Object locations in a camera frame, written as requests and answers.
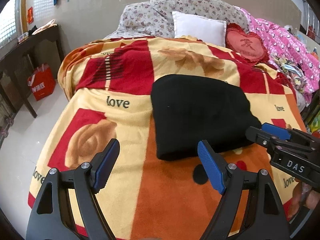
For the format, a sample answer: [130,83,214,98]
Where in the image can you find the red paper bag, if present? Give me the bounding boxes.
[27,64,56,101]

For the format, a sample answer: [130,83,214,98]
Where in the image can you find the pink patterned quilt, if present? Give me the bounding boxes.
[240,8,319,93]

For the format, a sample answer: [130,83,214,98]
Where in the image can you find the colourful crumpled cloth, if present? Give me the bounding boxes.
[270,53,306,93]

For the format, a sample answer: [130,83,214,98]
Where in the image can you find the black pants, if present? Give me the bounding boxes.
[151,74,261,161]

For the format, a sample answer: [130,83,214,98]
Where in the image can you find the person right hand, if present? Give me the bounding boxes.
[287,181,319,219]

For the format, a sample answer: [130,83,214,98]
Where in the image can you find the white pillow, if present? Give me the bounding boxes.
[172,11,227,47]

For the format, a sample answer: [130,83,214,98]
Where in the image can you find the dark wooden table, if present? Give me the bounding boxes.
[0,24,65,119]

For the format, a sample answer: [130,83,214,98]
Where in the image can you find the red heart cushion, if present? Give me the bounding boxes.
[225,23,270,64]

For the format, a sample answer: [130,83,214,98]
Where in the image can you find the orange red love blanket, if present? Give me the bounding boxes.
[28,37,305,239]

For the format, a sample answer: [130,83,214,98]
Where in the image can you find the metal rack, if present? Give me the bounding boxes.
[300,0,319,44]

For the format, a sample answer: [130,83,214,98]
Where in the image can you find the floral grey quilt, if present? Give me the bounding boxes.
[105,0,249,39]

